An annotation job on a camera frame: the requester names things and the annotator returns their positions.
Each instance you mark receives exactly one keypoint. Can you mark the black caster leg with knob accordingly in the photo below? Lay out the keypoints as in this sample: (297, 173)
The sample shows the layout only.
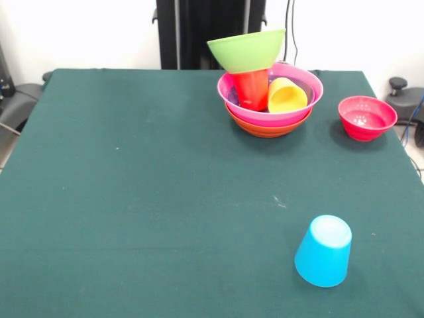
(405, 99)
(20, 99)

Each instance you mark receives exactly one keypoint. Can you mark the red cup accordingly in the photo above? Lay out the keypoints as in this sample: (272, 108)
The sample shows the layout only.
(251, 89)

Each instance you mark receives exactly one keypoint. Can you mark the green bowl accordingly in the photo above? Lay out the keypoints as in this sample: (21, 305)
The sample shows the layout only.
(245, 53)

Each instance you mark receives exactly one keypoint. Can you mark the orange bowl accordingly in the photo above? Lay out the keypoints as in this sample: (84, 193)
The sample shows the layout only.
(258, 130)

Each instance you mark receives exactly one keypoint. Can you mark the large pink bowl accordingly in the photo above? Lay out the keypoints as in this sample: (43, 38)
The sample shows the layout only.
(311, 83)

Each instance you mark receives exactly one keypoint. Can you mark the small crimson bowl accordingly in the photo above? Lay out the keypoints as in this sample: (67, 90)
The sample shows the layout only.
(367, 122)

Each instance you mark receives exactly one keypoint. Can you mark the light blue cup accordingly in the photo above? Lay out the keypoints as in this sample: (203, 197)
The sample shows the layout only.
(323, 251)

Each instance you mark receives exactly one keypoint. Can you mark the dark green tablecloth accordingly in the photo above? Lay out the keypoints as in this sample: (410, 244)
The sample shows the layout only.
(198, 165)

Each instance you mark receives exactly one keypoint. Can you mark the purple bowl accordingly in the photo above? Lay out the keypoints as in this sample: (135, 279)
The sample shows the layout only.
(309, 92)

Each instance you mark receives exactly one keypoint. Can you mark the yellow cup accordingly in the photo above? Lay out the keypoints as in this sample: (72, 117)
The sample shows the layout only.
(286, 97)

